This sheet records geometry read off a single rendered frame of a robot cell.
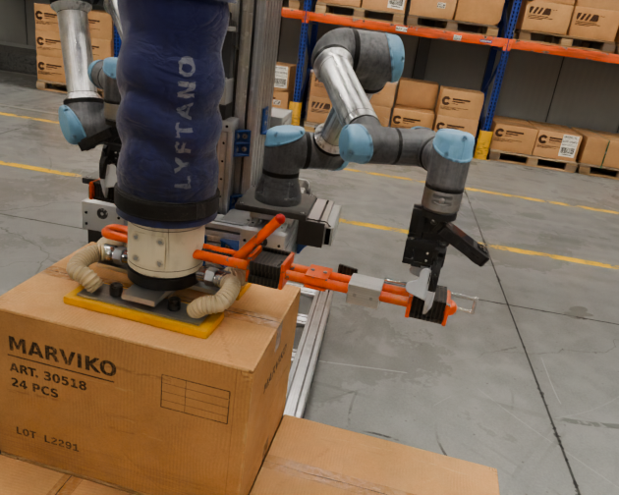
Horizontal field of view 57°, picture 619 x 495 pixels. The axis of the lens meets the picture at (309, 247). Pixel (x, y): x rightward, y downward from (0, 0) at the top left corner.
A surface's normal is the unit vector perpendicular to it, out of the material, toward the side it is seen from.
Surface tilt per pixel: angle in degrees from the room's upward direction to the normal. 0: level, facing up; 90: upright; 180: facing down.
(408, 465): 0
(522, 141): 90
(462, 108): 91
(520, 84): 90
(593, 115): 90
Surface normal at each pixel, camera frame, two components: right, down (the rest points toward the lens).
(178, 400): -0.22, 0.35
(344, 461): 0.12, -0.92
